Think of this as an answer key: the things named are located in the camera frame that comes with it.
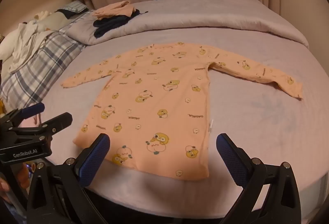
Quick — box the grey pink duvet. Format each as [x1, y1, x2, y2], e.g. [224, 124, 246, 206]
[67, 0, 309, 47]

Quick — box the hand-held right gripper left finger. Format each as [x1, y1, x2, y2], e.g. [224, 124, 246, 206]
[26, 133, 111, 224]

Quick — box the plaid blue grey pillow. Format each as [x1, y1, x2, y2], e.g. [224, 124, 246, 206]
[0, 10, 94, 111]

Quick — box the white crumpled cloth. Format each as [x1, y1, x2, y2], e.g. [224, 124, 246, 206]
[9, 20, 52, 74]

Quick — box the white pillow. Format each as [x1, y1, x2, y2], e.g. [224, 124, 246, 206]
[0, 31, 19, 60]

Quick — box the pink bed sheet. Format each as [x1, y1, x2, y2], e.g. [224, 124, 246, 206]
[33, 16, 329, 224]

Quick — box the orange cartoon print shirt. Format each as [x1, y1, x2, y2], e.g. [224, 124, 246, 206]
[61, 43, 304, 181]

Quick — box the blue striped pillow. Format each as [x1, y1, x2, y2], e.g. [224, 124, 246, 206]
[63, 1, 89, 14]

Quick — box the dark cloth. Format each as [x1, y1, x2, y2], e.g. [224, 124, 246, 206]
[55, 9, 75, 20]

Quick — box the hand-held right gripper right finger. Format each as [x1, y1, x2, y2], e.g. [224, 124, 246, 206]
[216, 133, 302, 224]

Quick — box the folded dark navy garment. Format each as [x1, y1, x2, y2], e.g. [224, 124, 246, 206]
[93, 9, 149, 39]

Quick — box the person's left hand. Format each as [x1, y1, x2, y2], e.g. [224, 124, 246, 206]
[0, 178, 11, 202]

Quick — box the folded peach garment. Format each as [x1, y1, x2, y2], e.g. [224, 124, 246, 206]
[92, 0, 137, 20]

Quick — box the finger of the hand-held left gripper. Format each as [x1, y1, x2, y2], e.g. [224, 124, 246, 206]
[6, 102, 45, 126]
[12, 112, 73, 141]

